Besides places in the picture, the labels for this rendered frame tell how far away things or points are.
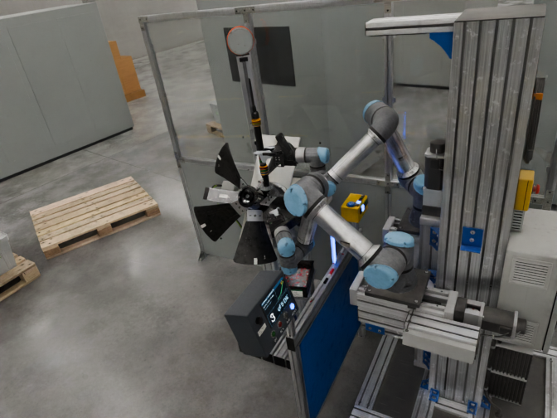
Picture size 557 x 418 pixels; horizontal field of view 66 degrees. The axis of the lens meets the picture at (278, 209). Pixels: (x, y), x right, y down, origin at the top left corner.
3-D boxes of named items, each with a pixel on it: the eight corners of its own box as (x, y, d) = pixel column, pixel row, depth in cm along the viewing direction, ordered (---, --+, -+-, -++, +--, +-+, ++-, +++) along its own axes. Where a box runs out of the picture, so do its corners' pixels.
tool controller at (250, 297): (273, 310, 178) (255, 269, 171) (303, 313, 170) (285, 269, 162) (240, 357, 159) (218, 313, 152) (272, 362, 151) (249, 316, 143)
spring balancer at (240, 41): (229, 55, 261) (230, 57, 255) (224, 27, 253) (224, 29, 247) (255, 51, 262) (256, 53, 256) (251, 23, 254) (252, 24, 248)
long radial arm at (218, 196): (259, 197, 255) (249, 193, 244) (257, 210, 254) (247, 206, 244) (220, 191, 268) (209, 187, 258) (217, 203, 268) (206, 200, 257)
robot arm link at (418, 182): (418, 211, 207) (420, 187, 200) (407, 199, 219) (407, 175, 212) (443, 206, 208) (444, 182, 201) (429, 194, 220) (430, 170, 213)
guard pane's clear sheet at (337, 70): (181, 156, 347) (145, 21, 297) (544, 196, 230) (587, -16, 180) (180, 157, 346) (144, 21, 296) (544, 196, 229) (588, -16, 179)
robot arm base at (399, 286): (420, 274, 184) (421, 255, 179) (412, 297, 172) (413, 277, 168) (385, 266, 191) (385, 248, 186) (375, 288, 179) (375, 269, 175)
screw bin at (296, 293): (284, 269, 235) (283, 259, 232) (315, 270, 231) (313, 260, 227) (275, 296, 217) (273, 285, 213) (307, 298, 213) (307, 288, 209)
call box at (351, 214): (351, 208, 250) (350, 192, 245) (368, 211, 246) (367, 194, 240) (341, 222, 239) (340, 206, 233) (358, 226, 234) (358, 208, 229)
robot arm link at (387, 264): (414, 260, 164) (307, 167, 173) (399, 284, 154) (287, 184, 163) (395, 275, 173) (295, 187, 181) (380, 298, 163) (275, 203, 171)
